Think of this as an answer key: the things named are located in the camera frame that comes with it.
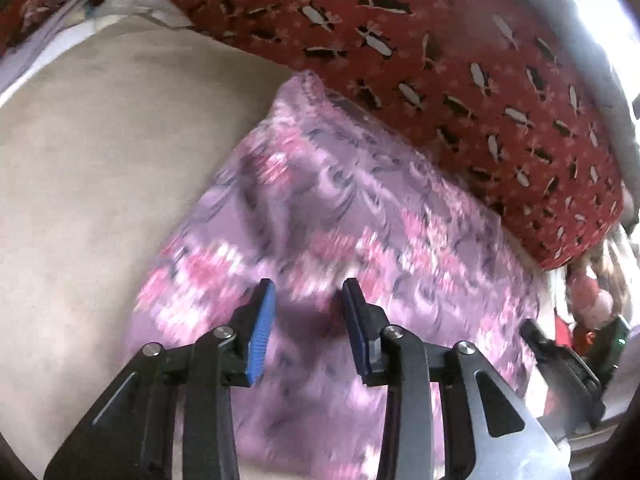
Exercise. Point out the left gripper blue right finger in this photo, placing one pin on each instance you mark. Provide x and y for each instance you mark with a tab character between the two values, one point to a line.
365	325

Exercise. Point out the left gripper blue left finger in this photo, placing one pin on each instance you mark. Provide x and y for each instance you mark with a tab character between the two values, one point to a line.
251	325

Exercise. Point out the purple floral garment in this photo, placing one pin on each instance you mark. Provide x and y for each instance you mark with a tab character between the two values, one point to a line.
317	193

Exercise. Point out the red folded cloth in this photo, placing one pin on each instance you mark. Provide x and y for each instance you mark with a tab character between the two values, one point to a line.
563	330

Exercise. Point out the plastic bag with doll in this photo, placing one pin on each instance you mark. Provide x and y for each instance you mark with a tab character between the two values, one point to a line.
604	283

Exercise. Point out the beige fleece blanket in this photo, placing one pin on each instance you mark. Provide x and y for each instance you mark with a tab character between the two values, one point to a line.
102	153

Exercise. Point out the red patterned pillow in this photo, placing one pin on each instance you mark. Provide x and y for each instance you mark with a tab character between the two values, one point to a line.
481	85

